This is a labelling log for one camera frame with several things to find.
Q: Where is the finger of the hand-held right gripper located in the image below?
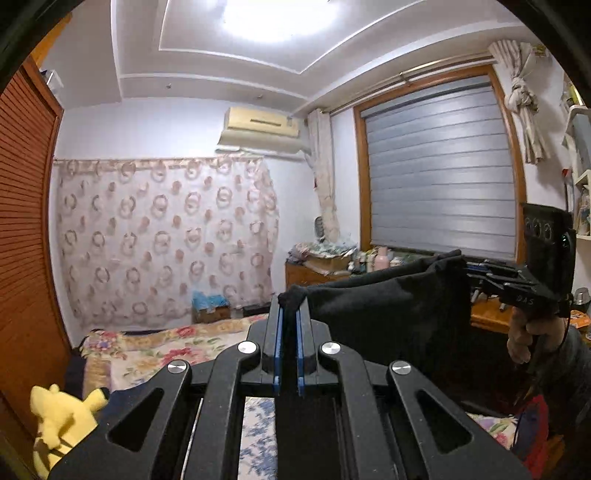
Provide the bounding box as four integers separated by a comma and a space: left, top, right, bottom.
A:
467, 273, 532, 298
466, 260, 527, 278

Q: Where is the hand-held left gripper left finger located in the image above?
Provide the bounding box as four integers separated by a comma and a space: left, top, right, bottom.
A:
46, 295, 283, 480

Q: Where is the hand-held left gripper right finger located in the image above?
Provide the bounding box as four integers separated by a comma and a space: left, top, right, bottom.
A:
295, 307, 534, 480

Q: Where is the black printed t-shirt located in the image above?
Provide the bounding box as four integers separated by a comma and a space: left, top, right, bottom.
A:
277, 249, 474, 402

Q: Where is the person's right forearm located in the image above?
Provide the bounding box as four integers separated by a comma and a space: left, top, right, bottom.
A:
529, 323, 591, 418

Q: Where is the person's right hand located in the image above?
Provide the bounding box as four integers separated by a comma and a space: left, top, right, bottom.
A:
505, 316, 571, 366

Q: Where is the wooden sideboard cabinet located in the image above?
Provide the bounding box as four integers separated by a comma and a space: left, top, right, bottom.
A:
285, 258, 591, 344

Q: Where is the brown wooden box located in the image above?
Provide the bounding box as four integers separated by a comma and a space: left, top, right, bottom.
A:
194, 305, 232, 325

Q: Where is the blue plastic bag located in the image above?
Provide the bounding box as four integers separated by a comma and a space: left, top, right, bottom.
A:
191, 291, 230, 311

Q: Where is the blue floral bed sheet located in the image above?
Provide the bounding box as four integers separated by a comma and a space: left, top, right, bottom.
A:
240, 396, 279, 480

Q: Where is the cardboard box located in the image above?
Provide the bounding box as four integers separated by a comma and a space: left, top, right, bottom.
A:
305, 254, 352, 274

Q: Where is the patterned cloth pile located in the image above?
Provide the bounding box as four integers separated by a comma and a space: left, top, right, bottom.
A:
288, 241, 357, 262

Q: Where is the grey window blind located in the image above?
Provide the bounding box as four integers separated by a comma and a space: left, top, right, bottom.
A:
362, 76, 518, 261

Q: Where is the pink floral blanket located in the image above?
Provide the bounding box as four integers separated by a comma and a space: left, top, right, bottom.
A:
81, 318, 274, 403

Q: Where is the beige tied curtain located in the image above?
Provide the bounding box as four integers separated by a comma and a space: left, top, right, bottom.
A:
305, 108, 342, 244
488, 41, 549, 165

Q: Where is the red and blue garment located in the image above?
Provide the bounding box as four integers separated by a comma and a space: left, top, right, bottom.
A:
510, 394, 551, 480

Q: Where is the sheer circle-patterned curtain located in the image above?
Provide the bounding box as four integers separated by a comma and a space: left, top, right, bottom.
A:
53, 157, 281, 330

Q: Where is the curtain rod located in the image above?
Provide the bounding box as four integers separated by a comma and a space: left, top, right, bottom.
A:
323, 53, 497, 114

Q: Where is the yellow plush toy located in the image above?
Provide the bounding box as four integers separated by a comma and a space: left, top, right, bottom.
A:
30, 384, 110, 477

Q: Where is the brown louvered wooden wardrobe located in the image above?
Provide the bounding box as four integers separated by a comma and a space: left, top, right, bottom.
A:
0, 60, 75, 480

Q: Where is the ceiling light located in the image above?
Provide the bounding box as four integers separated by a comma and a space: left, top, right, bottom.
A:
222, 0, 342, 45

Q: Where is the white wall shelf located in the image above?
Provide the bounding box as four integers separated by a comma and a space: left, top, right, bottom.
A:
561, 78, 591, 241

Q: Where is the wall air conditioner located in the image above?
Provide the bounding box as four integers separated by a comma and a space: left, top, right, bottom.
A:
216, 107, 311, 160

